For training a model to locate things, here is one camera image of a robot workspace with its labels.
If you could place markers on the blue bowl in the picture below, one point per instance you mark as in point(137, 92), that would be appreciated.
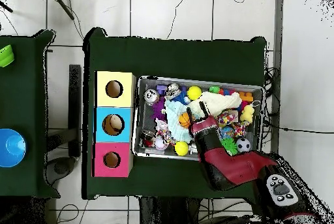
point(11, 148)

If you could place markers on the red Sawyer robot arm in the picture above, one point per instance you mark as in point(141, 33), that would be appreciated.
point(229, 166)

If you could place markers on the yellow sponge duck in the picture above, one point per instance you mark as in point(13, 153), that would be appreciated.
point(247, 114)

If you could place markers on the green spiky eyed ball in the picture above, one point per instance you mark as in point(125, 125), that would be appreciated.
point(231, 145)

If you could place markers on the small soccer ball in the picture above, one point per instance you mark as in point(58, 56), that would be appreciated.
point(243, 145)

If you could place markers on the cream knit cloth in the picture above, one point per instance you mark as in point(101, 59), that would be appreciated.
point(221, 101)

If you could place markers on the yellow ball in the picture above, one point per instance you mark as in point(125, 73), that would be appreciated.
point(181, 148)
point(194, 92)

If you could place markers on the clear mesh bin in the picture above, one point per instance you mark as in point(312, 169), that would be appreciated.
point(257, 92)

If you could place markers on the red crushed can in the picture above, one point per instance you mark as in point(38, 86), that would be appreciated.
point(148, 140)

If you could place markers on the silver crushed can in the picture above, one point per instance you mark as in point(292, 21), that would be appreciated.
point(151, 96)

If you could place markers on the dark green table cloth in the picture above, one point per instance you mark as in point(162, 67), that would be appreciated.
point(177, 56)

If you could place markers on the green covered side table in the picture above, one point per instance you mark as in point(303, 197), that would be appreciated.
point(23, 98)

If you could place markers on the wooden box with three holes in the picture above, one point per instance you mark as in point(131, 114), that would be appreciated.
point(103, 98)

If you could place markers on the black upright panel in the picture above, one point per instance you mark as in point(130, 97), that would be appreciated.
point(75, 103)

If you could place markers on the light blue knit cloth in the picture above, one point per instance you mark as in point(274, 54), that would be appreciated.
point(174, 127)

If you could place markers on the grey round base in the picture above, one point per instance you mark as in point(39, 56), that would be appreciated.
point(60, 167)

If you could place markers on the black tripod leg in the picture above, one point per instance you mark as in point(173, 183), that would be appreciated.
point(62, 5)
point(6, 7)

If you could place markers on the orange toy basketball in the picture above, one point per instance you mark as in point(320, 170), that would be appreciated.
point(184, 120)

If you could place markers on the green cup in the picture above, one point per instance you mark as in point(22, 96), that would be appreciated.
point(5, 56)

